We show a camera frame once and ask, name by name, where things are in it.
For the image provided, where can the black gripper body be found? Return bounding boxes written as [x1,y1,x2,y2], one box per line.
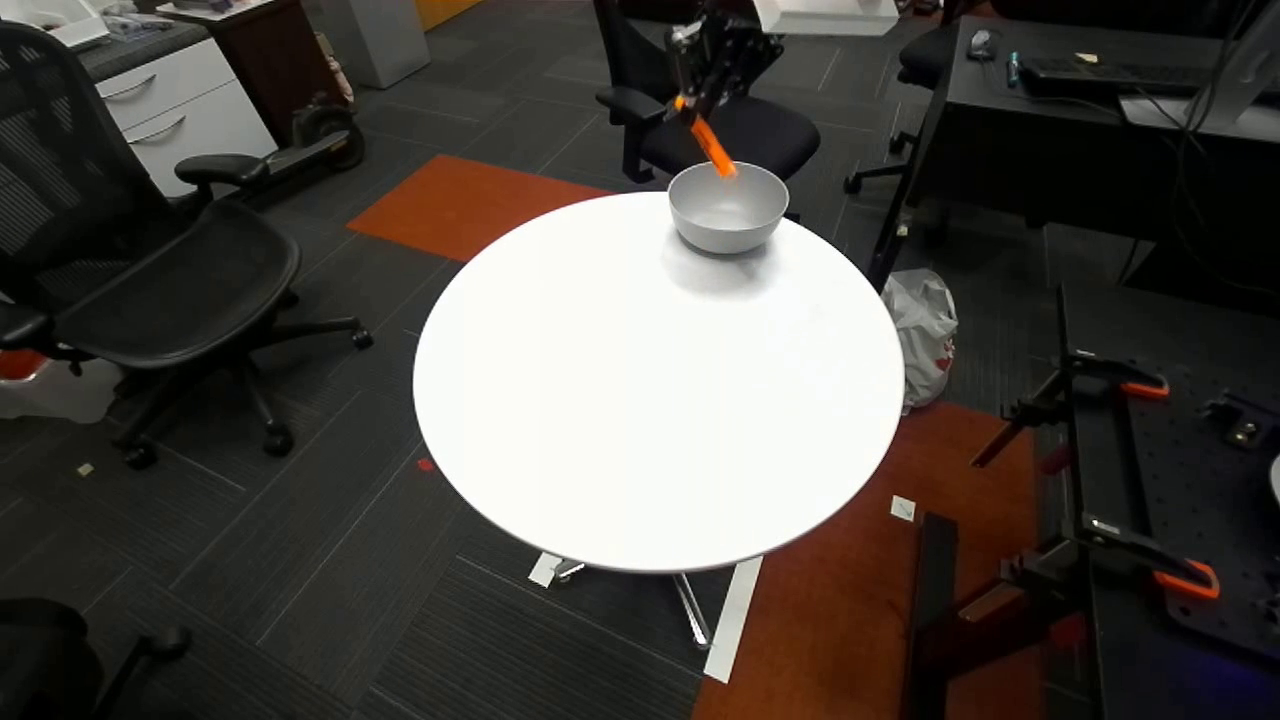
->
[667,12,783,109]

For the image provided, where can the orange marker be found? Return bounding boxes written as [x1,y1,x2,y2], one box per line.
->
[670,96,734,181]

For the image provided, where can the grey bowl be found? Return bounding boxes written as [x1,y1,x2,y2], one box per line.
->
[667,165,791,257]

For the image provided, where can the white plastic bag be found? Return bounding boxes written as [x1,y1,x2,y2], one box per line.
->
[884,266,961,411]

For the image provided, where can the round white table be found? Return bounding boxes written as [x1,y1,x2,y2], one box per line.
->
[411,193,904,681]

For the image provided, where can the black desk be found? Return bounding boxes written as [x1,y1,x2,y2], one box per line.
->
[867,14,1280,295]

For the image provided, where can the white drawer cabinet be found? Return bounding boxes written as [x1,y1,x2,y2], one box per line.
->
[85,40,277,194]

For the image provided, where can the black mesh office chair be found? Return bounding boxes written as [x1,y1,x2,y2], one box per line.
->
[0,18,371,467]

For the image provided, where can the orange handled clamp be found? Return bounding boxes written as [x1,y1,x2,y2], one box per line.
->
[976,348,1171,467]
[1007,510,1221,605]

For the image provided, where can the orange handled clamp lower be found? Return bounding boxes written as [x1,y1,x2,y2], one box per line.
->
[1007,510,1221,605]

